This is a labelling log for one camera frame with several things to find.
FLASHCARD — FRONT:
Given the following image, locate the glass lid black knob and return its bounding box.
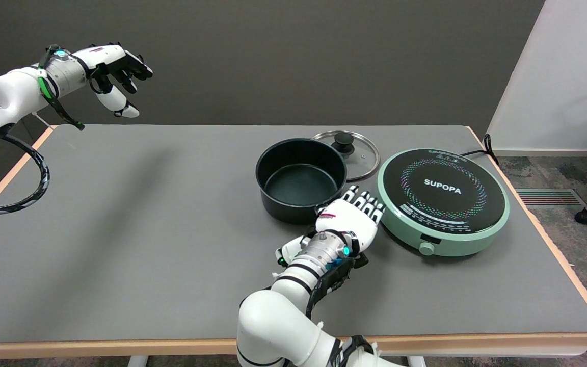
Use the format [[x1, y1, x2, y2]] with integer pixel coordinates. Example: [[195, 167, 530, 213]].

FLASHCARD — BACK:
[[313, 130, 381, 182]]

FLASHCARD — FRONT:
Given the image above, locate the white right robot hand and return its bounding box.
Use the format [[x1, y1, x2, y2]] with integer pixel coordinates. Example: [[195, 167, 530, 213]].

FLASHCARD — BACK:
[[276, 186, 386, 267]]

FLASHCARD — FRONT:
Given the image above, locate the green round induction cooker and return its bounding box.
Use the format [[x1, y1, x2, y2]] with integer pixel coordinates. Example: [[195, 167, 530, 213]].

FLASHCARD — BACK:
[[373, 148, 511, 257]]

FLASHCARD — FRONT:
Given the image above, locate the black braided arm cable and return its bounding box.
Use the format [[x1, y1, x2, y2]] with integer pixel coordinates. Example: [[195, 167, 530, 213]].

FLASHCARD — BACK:
[[0, 134, 50, 215]]

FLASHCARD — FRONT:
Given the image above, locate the black saucepan with handle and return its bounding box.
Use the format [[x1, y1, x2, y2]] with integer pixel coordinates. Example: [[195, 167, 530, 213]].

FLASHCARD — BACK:
[[255, 138, 369, 269]]

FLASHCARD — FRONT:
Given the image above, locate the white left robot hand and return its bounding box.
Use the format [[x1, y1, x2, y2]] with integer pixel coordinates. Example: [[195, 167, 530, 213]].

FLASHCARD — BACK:
[[73, 43, 153, 119]]

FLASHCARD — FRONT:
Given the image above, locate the black green right arm cable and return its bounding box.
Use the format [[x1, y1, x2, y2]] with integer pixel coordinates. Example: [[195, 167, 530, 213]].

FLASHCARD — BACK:
[[306, 256, 377, 367]]

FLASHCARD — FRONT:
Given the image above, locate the striped floor vent grille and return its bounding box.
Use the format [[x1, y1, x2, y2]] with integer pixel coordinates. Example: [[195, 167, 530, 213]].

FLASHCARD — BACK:
[[515, 189, 586, 206]]

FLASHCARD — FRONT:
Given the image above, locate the black cooker power cord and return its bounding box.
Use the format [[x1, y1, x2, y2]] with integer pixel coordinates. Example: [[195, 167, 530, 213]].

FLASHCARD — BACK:
[[459, 134, 499, 166]]

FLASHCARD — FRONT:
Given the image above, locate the green black wrist cable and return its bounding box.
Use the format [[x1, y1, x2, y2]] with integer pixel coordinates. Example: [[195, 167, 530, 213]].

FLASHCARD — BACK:
[[37, 45, 86, 131]]

